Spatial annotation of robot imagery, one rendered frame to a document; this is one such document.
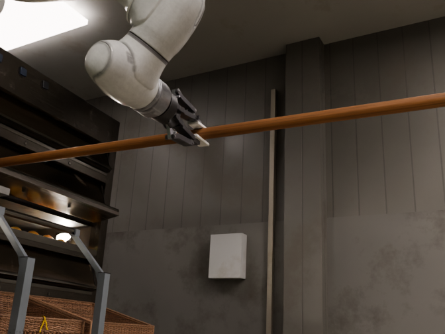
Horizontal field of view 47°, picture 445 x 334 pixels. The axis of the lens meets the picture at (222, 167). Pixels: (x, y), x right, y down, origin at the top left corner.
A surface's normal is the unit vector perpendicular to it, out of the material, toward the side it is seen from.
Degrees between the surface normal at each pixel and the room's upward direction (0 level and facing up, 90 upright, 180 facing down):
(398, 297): 90
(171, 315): 90
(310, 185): 90
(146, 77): 126
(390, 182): 90
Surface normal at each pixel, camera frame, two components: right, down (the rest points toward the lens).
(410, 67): -0.48, -0.30
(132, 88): 0.51, 0.66
